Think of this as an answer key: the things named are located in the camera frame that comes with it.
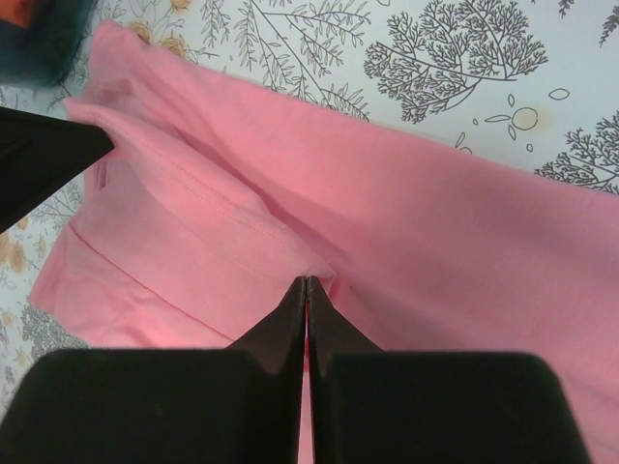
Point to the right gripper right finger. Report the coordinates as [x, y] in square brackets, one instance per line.
[374, 406]

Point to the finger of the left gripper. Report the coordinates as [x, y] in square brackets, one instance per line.
[39, 155]

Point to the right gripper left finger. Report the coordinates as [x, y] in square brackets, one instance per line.
[240, 404]

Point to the pink t shirt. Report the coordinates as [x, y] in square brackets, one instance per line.
[219, 192]

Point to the teal plastic basket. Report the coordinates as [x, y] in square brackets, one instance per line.
[41, 54]

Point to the orange t shirt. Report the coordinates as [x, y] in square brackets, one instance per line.
[16, 12]

